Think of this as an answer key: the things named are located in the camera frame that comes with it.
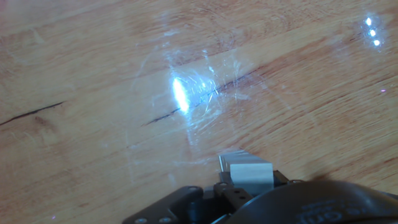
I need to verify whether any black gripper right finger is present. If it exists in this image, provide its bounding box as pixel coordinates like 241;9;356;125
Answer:
272;169;304;188

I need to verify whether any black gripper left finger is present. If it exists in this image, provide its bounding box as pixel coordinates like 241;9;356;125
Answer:
213;170;254;210

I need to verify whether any glossy wooden board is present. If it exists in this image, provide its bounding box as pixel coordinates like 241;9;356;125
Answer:
0;0;398;224

